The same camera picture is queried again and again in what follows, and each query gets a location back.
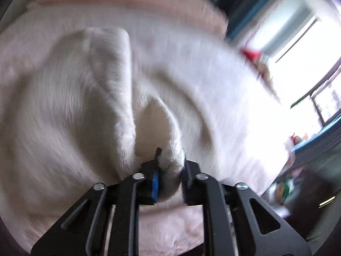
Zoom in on cream sweater with black hearts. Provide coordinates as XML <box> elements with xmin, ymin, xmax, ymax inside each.
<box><xmin>8</xmin><ymin>27</ymin><xmax>219</xmax><ymax>209</ymax></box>

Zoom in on red plush item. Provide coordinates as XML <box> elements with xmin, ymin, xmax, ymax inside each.
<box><xmin>240</xmin><ymin>47</ymin><xmax>263</xmax><ymax>62</ymax></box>

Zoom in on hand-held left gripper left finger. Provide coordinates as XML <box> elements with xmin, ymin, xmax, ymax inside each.
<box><xmin>30</xmin><ymin>147</ymin><xmax>163</xmax><ymax>256</ymax></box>

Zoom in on bright window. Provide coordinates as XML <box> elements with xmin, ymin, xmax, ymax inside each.
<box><xmin>250</xmin><ymin>0</ymin><xmax>341</xmax><ymax>142</ymax></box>

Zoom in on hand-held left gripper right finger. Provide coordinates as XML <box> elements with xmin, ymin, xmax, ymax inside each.
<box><xmin>181</xmin><ymin>160</ymin><xmax>312</xmax><ymax>256</ymax></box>

